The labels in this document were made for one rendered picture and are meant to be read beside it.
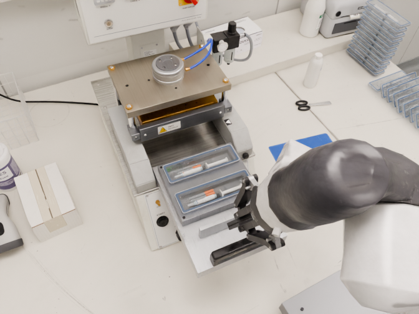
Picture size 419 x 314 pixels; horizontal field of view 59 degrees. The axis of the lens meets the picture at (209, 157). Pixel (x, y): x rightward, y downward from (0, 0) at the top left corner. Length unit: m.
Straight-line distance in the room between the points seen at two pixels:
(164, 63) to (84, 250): 0.55
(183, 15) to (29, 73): 0.71
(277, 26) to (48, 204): 1.20
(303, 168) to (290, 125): 0.98
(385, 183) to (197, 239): 0.52
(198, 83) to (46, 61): 0.74
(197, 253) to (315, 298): 0.35
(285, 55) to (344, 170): 1.24
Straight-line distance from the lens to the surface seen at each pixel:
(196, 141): 1.05
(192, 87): 0.93
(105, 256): 1.09
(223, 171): 0.91
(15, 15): 1.42
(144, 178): 0.93
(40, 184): 1.15
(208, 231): 0.83
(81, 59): 1.55
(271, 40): 1.67
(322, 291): 1.04
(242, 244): 0.80
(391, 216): 0.45
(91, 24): 0.99
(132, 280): 1.05
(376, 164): 0.41
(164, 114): 0.94
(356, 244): 0.46
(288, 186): 0.43
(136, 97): 0.91
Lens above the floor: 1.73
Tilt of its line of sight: 53 degrees down
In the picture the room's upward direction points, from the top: 4 degrees clockwise
